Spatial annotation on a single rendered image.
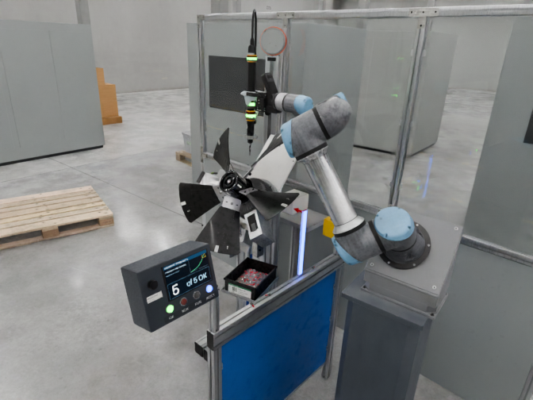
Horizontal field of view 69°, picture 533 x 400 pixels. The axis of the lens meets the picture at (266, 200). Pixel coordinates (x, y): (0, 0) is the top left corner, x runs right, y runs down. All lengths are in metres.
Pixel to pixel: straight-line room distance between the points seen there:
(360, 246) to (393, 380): 0.58
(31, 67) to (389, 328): 6.44
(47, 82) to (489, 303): 6.56
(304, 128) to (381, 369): 0.96
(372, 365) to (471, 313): 0.86
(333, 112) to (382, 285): 0.66
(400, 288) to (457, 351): 1.08
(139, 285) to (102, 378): 1.57
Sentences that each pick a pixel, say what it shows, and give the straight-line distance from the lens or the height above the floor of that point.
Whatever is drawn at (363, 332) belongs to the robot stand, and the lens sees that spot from 1.61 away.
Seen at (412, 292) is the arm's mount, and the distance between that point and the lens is 1.50.
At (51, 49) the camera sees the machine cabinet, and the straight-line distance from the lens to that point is 7.23.
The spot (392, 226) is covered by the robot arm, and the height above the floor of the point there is 1.34.
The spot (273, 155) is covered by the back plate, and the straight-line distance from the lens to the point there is 2.26.
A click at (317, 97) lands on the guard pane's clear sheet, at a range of 2.48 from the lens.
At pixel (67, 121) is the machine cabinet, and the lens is 7.37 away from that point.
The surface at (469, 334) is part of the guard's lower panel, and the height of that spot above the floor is 0.47.
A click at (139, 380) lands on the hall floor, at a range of 2.64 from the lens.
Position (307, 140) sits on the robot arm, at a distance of 1.27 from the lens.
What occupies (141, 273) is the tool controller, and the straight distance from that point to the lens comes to 1.18.
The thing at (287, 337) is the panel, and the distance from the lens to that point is 2.01.
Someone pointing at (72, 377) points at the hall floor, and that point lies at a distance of 2.77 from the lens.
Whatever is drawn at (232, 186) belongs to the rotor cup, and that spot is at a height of 1.21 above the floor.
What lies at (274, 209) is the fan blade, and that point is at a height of 1.17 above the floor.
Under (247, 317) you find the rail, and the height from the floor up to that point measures 0.84.
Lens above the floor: 1.87
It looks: 22 degrees down
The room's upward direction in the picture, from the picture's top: 2 degrees clockwise
